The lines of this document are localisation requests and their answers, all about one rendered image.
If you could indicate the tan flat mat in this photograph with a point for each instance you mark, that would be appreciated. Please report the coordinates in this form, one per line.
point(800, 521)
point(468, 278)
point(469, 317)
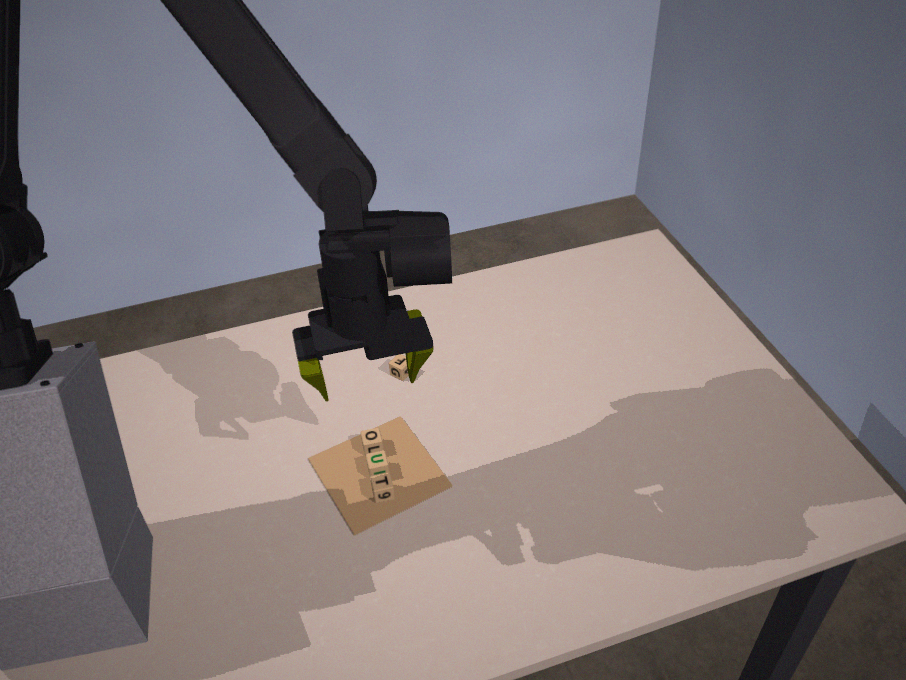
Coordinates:
point(344, 472)

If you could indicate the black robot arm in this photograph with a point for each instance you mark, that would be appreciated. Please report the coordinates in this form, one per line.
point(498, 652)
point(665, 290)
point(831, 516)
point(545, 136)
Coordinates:
point(322, 156)

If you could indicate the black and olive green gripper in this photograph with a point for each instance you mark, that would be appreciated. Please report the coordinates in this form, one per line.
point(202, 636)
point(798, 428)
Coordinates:
point(362, 323)

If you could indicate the tan letter block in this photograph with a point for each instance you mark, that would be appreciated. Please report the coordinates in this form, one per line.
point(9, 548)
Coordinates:
point(382, 487)
point(398, 367)
point(377, 463)
point(372, 440)

